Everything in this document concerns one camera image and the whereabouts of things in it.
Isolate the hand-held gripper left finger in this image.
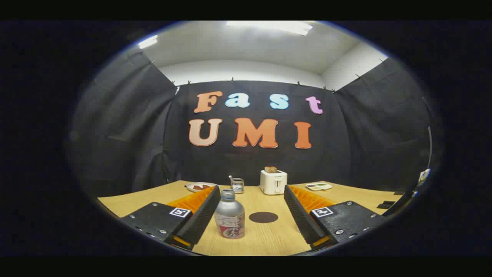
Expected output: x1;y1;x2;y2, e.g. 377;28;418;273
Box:
120;185;221;251

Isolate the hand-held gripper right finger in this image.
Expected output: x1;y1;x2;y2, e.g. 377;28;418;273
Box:
284;185;386;251

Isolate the silver juice bottle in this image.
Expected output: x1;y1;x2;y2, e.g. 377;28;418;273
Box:
214;189;245;239

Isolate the dark round coaster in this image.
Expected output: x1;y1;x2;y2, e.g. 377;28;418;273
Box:
249;212;279;224

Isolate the white round plate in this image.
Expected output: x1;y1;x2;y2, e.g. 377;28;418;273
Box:
185;182;216;192

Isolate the white toaster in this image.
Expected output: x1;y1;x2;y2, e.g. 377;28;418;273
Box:
260;170;288;195

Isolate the wooden table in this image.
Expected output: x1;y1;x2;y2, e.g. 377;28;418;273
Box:
97;180;404;256

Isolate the black backdrop cloth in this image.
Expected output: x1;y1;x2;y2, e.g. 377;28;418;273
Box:
69;50;433;199

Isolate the small ceiling light panel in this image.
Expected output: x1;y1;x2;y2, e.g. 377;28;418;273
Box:
138;35;158;49

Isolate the large ceiling light panel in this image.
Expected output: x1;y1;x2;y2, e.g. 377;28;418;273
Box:
226;21;314;36

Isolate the metal wire holder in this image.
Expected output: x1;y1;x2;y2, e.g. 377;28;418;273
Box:
229;175;244;194

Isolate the white and grey clamp mount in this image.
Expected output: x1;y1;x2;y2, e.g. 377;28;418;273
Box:
417;127;433;187

